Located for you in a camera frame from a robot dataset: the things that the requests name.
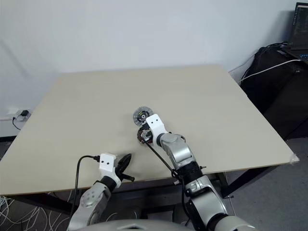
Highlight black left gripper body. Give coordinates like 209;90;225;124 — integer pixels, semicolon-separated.
115;166;134;182

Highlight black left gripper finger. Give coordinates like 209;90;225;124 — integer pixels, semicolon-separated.
121;154;133;170
118;153;131;168

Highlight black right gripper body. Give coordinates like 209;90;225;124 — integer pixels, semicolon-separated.
141;122;154;135

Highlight silver spoked rotor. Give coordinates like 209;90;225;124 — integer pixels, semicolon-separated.
132;106;150;127

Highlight silver motor housing copper coils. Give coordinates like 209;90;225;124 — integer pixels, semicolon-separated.
137;128;153;145

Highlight white power strip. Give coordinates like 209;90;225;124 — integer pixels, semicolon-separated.
0;108;32;121

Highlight black fabric bag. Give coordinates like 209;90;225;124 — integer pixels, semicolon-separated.
240;47;308;140

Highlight black laptop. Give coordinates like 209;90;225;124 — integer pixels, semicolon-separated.
290;2;308;60

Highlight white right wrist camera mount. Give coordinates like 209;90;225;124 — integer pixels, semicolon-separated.
145;115;169;147

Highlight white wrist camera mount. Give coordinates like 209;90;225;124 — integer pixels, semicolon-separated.
98;153;122;187
145;115;169;147

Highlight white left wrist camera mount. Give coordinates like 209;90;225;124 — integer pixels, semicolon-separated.
98;153;122;187

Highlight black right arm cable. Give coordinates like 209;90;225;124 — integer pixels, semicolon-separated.
143;140;193;226

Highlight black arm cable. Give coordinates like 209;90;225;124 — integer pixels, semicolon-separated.
71;155;101;215
143;140;193;226

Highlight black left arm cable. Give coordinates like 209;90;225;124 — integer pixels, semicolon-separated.
71;155;101;215

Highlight black metal table frame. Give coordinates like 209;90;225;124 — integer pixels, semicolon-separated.
20;158;299;215

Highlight black adapter cable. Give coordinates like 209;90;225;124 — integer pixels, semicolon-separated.
12;116;23;131

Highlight white cord bundle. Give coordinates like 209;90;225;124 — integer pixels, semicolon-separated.
0;196;15;213

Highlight black laptop cable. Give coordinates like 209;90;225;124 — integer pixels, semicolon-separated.
264;42;289;52

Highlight white cable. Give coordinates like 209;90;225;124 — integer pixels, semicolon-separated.
242;59;300;81

